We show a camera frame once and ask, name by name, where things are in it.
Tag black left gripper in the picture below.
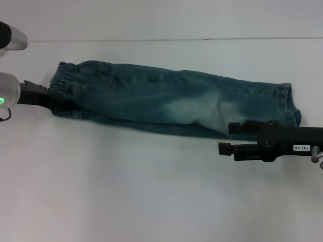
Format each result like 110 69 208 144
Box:
17 80 51 111

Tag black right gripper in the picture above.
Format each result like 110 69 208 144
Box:
218 119 323 163

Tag blue denim shorts with embroidery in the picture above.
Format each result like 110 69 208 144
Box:
49 59 302 141

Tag silver metal camera bracket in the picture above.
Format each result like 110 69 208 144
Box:
311 145 323 165

